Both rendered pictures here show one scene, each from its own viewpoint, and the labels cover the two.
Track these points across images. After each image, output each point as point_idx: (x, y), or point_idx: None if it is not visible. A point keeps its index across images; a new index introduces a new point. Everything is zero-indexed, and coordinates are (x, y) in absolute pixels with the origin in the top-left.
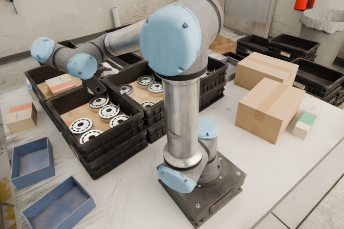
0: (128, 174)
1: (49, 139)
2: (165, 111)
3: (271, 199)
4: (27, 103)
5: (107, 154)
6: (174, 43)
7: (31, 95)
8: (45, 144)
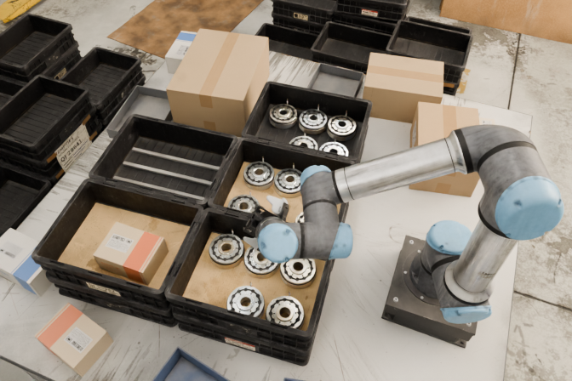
0: (337, 331)
1: (164, 347)
2: (481, 258)
3: (508, 270)
4: (63, 309)
5: (317, 322)
6: (548, 217)
7: (37, 289)
8: (175, 361)
